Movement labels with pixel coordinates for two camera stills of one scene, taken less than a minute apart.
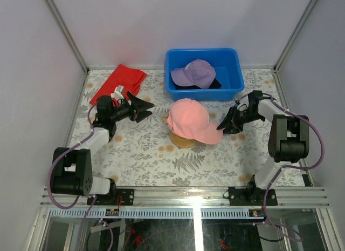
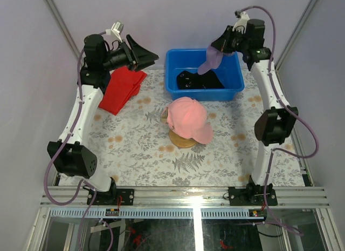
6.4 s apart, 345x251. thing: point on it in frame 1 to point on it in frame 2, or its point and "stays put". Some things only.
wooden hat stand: [181, 142] stays put
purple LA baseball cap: [199, 73] to [214, 58]
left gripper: [139, 105] to [143, 57]
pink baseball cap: [188, 117] stays put
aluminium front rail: [197, 202] stays put
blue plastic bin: [227, 65] stays put
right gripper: [236, 127] to [222, 43]
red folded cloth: [123, 79] stays put
